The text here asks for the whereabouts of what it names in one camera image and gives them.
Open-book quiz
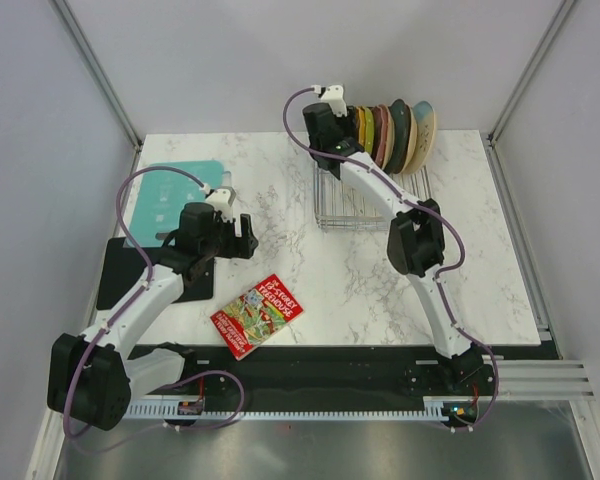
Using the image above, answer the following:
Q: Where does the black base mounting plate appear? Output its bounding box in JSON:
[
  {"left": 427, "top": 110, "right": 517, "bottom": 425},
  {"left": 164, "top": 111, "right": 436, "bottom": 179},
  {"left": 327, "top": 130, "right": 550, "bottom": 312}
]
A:
[{"left": 139, "top": 344, "right": 501, "bottom": 414}]

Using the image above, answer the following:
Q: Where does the cream and blue plate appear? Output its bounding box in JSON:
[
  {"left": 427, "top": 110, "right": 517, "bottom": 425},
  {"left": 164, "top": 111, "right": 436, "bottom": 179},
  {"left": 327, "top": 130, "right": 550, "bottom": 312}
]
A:
[{"left": 401, "top": 100, "right": 438, "bottom": 175}]

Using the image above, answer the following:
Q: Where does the black mat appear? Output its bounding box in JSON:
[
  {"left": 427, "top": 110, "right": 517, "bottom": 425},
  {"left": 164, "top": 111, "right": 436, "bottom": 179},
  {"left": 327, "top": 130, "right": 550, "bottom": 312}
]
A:
[{"left": 96, "top": 237, "right": 215, "bottom": 311}]

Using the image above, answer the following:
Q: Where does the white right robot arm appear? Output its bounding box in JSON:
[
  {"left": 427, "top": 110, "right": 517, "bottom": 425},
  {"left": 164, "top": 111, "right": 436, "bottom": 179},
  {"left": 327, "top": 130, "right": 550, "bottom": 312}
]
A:
[{"left": 302, "top": 103, "right": 483, "bottom": 394}]

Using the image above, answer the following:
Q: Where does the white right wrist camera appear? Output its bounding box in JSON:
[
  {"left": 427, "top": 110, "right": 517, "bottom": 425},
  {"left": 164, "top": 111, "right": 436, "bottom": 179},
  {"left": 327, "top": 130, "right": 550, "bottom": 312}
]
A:
[{"left": 312, "top": 84, "right": 348, "bottom": 118}]

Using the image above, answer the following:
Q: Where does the dark teal plate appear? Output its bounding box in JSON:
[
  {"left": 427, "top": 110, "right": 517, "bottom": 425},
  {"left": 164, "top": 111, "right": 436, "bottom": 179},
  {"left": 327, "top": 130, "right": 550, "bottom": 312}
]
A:
[{"left": 385, "top": 99, "right": 412, "bottom": 174}]

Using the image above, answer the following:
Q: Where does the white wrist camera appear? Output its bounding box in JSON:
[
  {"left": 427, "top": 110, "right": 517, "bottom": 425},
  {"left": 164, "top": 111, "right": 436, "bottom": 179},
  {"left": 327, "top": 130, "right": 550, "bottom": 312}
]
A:
[
  {"left": 312, "top": 84, "right": 348, "bottom": 118},
  {"left": 204, "top": 186, "right": 236, "bottom": 222}
]

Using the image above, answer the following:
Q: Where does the wire dish rack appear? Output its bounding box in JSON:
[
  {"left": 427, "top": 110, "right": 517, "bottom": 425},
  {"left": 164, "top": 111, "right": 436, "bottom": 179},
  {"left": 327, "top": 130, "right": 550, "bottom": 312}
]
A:
[{"left": 313, "top": 164, "right": 432, "bottom": 232}]

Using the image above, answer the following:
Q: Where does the pink polka dot plate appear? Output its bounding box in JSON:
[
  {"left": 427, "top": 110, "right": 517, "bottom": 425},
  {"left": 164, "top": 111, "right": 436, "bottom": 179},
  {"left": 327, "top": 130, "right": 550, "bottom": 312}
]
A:
[{"left": 372, "top": 104, "right": 389, "bottom": 167}]

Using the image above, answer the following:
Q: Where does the orange polka dot plate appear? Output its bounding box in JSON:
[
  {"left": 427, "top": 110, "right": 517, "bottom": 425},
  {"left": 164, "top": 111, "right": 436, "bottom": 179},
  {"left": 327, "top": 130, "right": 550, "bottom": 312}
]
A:
[{"left": 356, "top": 106, "right": 366, "bottom": 147}]

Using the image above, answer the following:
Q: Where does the green polka dot plate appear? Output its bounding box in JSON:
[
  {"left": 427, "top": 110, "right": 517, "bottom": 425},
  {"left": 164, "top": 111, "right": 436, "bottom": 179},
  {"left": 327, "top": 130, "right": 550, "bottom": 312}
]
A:
[{"left": 362, "top": 106, "right": 375, "bottom": 154}]

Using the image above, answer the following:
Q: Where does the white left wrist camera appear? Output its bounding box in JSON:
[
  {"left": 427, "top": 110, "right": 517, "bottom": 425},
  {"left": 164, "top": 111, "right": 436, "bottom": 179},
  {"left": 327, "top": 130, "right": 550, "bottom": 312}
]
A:
[{"left": 204, "top": 186, "right": 236, "bottom": 222}]

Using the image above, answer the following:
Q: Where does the white slotted cable duct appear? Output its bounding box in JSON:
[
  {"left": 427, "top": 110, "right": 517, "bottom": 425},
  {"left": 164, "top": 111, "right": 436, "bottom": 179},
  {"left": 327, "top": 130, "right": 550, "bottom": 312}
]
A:
[{"left": 124, "top": 396, "right": 449, "bottom": 422}]

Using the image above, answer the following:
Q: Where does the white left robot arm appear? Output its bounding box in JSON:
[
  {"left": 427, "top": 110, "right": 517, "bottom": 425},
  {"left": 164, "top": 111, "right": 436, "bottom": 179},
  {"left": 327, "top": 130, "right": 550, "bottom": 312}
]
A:
[{"left": 47, "top": 202, "right": 258, "bottom": 431}]

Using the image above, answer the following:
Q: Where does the teal cutting board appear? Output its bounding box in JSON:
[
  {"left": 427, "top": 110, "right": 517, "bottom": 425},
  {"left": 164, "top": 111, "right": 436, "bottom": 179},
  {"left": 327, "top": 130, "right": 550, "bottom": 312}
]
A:
[{"left": 128, "top": 160, "right": 225, "bottom": 248}]

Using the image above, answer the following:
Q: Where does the red children's book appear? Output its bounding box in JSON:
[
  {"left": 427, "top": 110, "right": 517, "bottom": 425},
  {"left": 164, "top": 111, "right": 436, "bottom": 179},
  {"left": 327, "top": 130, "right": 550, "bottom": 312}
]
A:
[{"left": 210, "top": 274, "right": 304, "bottom": 361}]

